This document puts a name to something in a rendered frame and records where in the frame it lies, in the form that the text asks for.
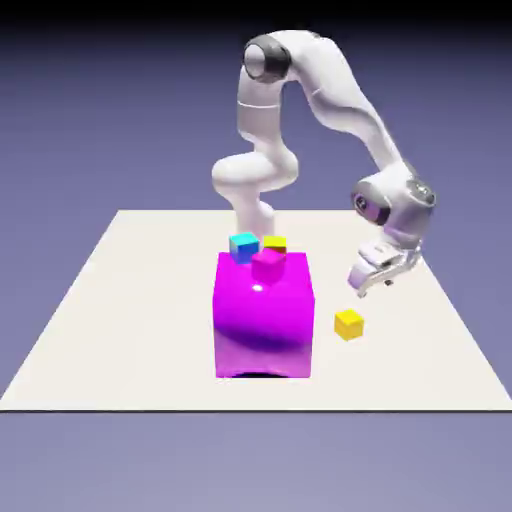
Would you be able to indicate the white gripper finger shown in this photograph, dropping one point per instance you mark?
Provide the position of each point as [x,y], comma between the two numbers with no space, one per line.
[366,288]

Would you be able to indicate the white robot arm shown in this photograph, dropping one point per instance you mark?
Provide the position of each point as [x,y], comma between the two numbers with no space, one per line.
[328,96]

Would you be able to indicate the small cyan cube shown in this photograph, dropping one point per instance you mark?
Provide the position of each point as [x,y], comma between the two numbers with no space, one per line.
[242,244]

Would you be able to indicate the small yellow cube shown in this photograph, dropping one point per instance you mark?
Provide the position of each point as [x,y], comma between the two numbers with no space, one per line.
[274,242]
[348,324]

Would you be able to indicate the large magenta box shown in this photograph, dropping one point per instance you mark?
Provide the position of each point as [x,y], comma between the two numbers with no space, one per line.
[262,320]

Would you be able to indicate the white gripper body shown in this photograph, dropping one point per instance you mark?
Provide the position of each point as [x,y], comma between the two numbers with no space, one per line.
[374,264]

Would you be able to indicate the small magenta cube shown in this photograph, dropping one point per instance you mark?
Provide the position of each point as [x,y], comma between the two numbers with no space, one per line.
[268,265]

